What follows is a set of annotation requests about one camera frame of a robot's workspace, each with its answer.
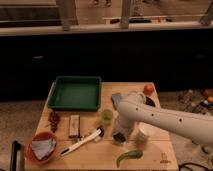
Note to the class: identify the wooden block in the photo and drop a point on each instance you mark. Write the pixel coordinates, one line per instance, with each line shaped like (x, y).
(74, 126)

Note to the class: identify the blue sponge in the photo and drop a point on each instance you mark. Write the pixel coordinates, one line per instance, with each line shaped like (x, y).
(116, 98)

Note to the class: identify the grey cloth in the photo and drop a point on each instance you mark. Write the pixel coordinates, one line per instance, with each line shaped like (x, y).
(43, 148)

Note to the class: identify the red grape bunch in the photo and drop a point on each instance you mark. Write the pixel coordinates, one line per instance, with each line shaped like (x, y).
(54, 120)

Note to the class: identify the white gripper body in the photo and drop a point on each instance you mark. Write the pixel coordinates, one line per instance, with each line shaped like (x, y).
(124, 126)

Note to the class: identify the dark brown bowl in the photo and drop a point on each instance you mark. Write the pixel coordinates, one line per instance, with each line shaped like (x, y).
(150, 102)

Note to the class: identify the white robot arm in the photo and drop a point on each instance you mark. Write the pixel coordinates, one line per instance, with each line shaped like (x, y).
(132, 109)

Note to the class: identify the green chili pepper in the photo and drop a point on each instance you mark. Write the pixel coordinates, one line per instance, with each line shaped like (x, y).
(134, 154)

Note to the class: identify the orange fruit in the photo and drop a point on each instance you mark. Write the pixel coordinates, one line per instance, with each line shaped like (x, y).
(148, 89)

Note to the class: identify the orange bowl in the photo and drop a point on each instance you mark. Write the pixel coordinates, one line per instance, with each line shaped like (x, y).
(29, 154)

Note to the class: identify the small metal cup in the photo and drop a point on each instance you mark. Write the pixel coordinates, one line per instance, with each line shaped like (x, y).
(118, 137)

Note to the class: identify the white handled kitchen tool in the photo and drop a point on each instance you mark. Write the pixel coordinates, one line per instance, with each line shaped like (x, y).
(99, 132)

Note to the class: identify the green plastic tray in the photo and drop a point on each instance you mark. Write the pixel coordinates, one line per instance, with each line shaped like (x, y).
(76, 93)

